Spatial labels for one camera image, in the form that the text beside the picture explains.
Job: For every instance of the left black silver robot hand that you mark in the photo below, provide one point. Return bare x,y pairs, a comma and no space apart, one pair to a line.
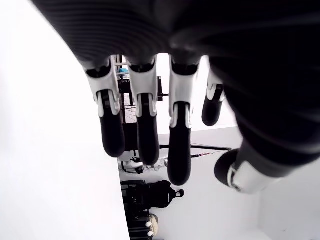
200,30

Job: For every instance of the black rod stand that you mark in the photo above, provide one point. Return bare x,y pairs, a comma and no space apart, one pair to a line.
212,147

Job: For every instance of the white humanoid robot in background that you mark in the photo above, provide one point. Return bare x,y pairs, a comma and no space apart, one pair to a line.
130,166

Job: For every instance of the black backpack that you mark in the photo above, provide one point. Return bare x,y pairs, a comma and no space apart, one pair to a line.
161,195

